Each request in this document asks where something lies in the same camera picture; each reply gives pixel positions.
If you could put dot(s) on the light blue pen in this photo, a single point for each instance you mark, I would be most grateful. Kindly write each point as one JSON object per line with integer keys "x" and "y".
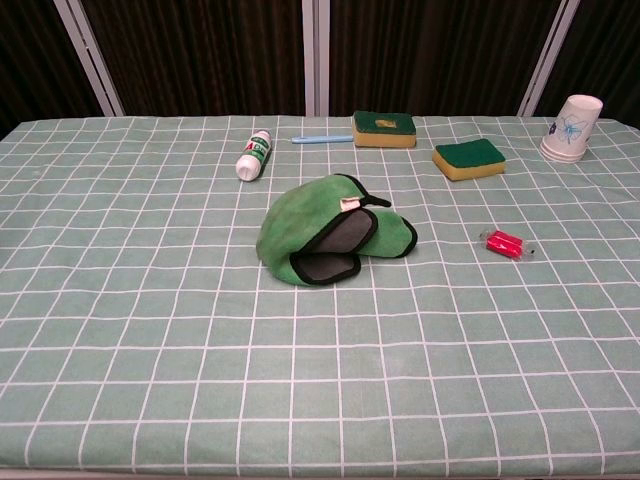
{"x": 320, "y": 138}

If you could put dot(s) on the white bottle green label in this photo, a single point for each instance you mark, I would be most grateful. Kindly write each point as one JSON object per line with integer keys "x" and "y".
{"x": 252, "y": 157}

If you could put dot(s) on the green yellow sponge with stain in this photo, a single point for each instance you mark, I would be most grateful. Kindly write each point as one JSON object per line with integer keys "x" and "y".
{"x": 382, "y": 137}

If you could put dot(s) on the green checked tablecloth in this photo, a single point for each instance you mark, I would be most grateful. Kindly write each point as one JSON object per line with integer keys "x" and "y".
{"x": 320, "y": 375}

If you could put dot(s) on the plain green yellow sponge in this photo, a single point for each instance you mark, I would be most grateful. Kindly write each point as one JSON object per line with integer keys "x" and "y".
{"x": 470, "y": 152}

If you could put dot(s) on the red candy clear wrapper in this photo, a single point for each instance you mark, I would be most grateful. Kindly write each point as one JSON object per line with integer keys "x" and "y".
{"x": 502, "y": 244}

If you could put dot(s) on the dark curtain panel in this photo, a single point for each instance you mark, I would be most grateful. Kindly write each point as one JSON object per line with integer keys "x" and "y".
{"x": 30, "y": 50}
{"x": 615, "y": 45}
{"x": 430, "y": 50}
{"x": 200, "y": 50}

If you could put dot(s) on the white partition frame post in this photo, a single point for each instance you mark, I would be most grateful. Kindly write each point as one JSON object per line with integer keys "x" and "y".
{"x": 547, "y": 60}
{"x": 90, "y": 55}
{"x": 316, "y": 55}

